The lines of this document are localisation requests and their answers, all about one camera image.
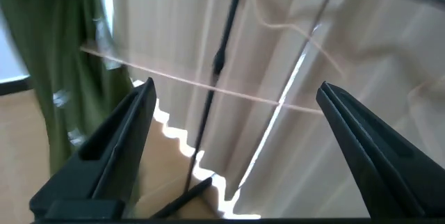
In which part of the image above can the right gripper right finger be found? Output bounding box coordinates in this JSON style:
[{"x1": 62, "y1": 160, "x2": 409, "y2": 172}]
[{"x1": 315, "y1": 81, "x2": 445, "y2": 218}]

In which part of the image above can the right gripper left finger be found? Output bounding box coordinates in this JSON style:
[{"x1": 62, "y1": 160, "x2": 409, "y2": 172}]
[{"x1": 29, "y1": 77, "x2": 158, "y2": 218}]

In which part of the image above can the green long-sleeved shirt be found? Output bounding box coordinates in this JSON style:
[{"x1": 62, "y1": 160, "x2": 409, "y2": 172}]
[{"x1": 0, "y1": 0, "x2": 140, "y2": 183}]

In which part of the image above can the pink clothes hanger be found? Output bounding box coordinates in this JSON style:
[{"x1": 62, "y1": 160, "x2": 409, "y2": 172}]
[{"x1": 79, "y1": 0, "x2": 348, "y2": 116}]

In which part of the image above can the black clothes rack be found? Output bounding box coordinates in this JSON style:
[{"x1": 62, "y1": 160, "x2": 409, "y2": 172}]
[{"x1": 151, "y1": 0, "x2": 445, "y2": 220}]

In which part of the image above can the beige curtain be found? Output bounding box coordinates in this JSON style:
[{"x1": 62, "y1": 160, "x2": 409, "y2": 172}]
[{"x1": 111, "y1": 0, "x2": 445, "y2": 218}]

